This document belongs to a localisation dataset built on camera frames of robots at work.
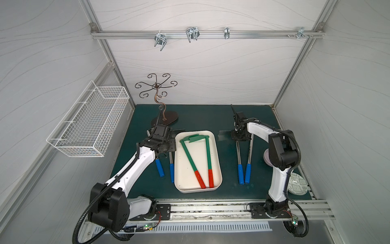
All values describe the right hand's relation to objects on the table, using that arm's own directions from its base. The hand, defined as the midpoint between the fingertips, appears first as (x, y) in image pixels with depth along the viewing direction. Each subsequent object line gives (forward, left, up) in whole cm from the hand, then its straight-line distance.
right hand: (236, 137), depth 100 cm
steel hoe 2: (-23, +40, +1) cm, 46 cm away
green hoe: (-17, +30, 0) cm, 35 cm away
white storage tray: (-30, +31, 0) cm, 43 cm away
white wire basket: (-18, +76, +30) cm, 83 cm away
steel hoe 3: (-22, +48, 0) cm, 53 cm away
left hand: (-14, +40, +11) cm, 44 cm away
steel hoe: (-20, 0, -1) cm, 20 cm away
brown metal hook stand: (+12, +54, 0) cm, 55 cm away
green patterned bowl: (-29, -30, -2) cm, 42 cm away
